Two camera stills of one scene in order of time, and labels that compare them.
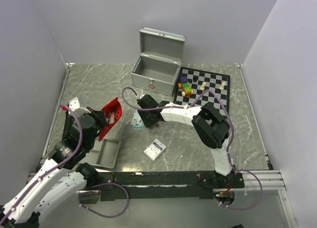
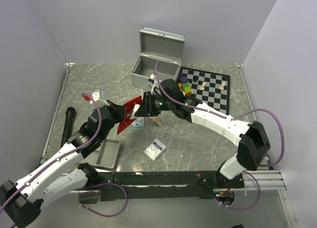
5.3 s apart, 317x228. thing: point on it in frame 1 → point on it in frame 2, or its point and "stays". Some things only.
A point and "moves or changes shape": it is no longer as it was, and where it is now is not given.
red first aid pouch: [115, 106] moves or changes shape
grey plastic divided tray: [103, 154] stays
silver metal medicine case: [158, 67] stays
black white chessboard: [201, 81] stays
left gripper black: [100, 116] → [118, 110]
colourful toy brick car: [187, 90] stays
